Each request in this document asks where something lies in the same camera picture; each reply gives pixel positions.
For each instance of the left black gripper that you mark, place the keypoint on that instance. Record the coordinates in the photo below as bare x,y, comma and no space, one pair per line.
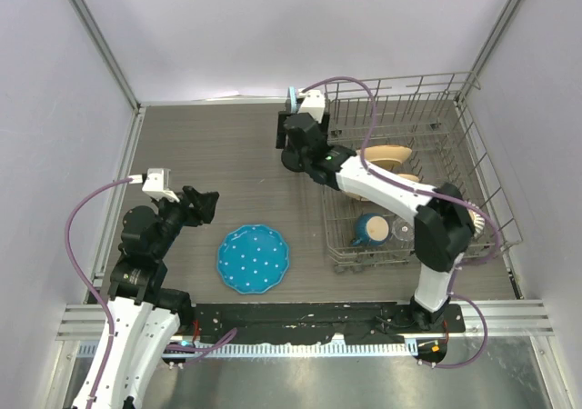
204,203

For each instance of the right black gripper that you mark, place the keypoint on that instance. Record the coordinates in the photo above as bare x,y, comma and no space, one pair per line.
324,132

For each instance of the phone with light blue case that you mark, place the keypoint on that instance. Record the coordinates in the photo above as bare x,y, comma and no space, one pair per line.
292,104

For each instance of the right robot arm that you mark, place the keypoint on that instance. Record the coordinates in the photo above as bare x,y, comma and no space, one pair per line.
444,224

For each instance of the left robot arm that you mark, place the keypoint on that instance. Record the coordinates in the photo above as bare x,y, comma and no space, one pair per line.
141,315

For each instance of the blue polka dot plate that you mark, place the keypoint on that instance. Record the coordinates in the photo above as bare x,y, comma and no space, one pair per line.
253,259

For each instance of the beige plate rear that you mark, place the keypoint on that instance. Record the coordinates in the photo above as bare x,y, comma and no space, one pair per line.
387,156

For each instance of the beige plate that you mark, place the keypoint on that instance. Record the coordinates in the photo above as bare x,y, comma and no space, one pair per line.
411,178
387,156

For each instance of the beige plate front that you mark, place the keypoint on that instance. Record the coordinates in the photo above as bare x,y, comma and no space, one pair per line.
411,178

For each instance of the blue mug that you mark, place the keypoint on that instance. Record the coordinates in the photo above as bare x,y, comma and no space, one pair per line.
371,229

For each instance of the clear glass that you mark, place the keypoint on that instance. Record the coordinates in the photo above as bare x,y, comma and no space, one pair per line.
402,230

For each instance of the white ribbed cup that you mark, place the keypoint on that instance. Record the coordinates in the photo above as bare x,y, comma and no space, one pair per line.
477,220

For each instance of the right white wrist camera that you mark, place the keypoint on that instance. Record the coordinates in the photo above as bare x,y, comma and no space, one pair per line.
312,102

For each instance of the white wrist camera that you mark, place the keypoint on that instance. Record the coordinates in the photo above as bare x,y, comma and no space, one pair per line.
156,184
312,102

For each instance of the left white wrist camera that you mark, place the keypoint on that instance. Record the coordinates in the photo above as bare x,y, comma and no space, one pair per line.
156,184

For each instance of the metal wire dish rack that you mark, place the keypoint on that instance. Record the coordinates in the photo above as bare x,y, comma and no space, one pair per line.
419,127

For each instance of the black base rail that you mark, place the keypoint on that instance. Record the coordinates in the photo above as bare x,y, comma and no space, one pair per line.
314,323

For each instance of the white cable duct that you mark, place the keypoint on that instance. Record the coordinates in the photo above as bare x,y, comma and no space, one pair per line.
337,348

